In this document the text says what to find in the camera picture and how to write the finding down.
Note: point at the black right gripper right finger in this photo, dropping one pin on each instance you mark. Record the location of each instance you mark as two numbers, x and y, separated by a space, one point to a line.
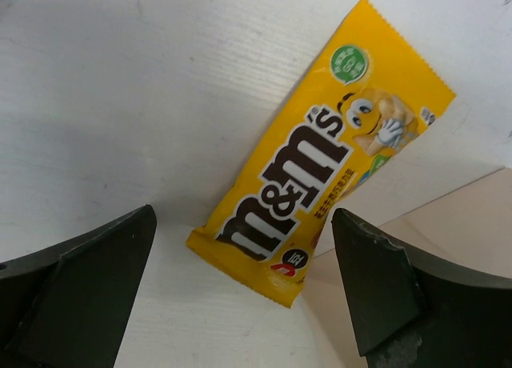
410 308

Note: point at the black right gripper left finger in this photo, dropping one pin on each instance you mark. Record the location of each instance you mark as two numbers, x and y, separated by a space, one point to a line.
68 305

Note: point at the yellow M&M packet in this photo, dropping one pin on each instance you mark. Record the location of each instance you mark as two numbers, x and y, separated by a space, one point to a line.
365 97

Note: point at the checkered paper bag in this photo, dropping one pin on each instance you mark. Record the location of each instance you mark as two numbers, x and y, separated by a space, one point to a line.
470 226

